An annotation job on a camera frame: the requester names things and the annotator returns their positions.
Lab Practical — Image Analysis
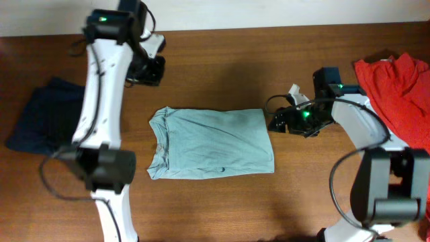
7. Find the light blue t-shirt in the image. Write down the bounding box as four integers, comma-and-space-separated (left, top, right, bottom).
147, 107, 275, 179

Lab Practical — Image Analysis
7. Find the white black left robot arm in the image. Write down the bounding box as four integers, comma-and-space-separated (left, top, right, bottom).
52, 0, 166, 241

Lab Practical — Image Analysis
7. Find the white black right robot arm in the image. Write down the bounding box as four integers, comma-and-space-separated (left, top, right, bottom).
268, 67, 429, 242

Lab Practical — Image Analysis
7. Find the red garment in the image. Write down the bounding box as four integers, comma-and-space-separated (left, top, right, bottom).
353, 52, 429, 151

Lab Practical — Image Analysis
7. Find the dark navy folded garment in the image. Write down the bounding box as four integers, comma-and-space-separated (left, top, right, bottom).
5, 77, 85, 155

